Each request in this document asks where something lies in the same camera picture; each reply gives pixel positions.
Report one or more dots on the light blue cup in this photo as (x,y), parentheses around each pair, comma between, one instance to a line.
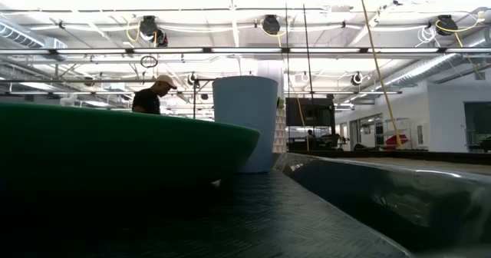
(245,104)

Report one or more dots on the green bowl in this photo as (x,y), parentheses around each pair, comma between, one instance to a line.
(115,143)

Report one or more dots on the grey triangle-patterned panel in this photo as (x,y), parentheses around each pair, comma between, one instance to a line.
(280,133)

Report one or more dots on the black monitor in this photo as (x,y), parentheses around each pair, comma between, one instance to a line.
(310,112)

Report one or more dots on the long ceiling light bar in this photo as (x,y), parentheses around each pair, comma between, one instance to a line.
(245,50)

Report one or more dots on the dark cluttered desk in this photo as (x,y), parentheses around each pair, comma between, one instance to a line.
(326,143)

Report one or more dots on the person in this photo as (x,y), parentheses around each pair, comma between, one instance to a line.
(147,100)

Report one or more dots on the black table frame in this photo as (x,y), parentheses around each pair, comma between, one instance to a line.
(422,157)

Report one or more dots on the silver ventilation duct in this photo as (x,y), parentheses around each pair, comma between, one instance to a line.
(433,64)
(23,37)

